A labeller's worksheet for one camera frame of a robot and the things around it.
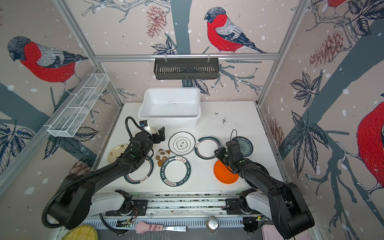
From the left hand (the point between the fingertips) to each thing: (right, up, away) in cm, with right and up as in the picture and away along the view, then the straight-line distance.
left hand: (156, 128), depth 84 cm
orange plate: (+39, -27, 0) cm, 47 cm away
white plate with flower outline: (+13, -11, +14) cm, 22 cm away
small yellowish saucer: (-30, -16, +11) cm, 36 cm away
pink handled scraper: (-2, -44, -17) cm, 47 cm away
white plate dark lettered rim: (+11, -26, +2) cm, 28 cm away
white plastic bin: (+2, +14, +35) cm, 37 cm away
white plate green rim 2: (-8, -26, 0) cm, 28 cm away
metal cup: (+29, -38, -24) cm, 53 cm away
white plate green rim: (+29, -13, +11) cm, 33 cm away
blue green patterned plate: (+55, -12, +10) cm, 57 cm away
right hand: (+34, -16, +4) cm, 37 cm away
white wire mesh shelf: (-40, +7, -10) cm, 42 cm away
